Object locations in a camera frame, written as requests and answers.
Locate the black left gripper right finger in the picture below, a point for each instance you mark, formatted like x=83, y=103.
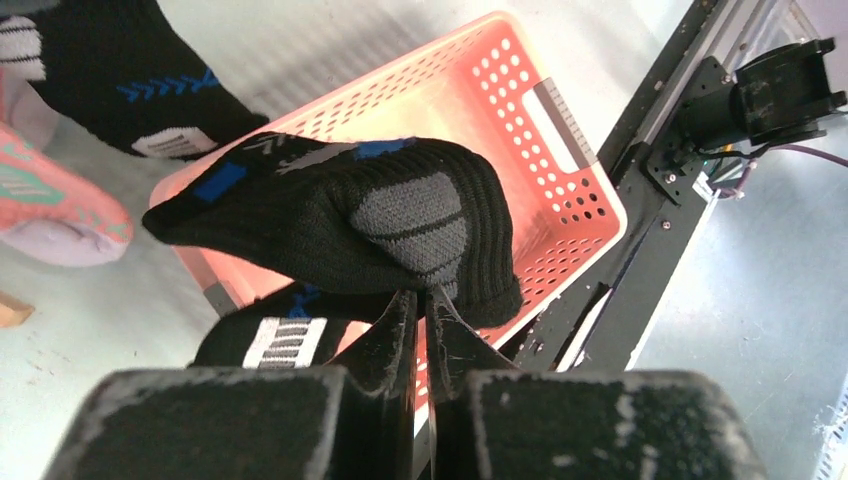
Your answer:
x=454, y=349

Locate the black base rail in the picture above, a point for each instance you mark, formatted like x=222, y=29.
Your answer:
x=609, y=312

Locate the black blue white sock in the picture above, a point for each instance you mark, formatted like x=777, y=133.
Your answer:
x=369, y=217

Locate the pink green patterned sock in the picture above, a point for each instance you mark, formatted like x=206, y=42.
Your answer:
x=48, y=212

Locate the wooden hanger rack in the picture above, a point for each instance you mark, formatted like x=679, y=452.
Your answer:
x=14, y=312

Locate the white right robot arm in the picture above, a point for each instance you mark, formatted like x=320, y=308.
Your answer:
x=775, y=99

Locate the pink plastic basket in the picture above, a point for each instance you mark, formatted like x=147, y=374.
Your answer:
x=469, y=88

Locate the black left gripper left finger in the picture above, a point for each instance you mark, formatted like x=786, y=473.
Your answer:
x=382, y=360

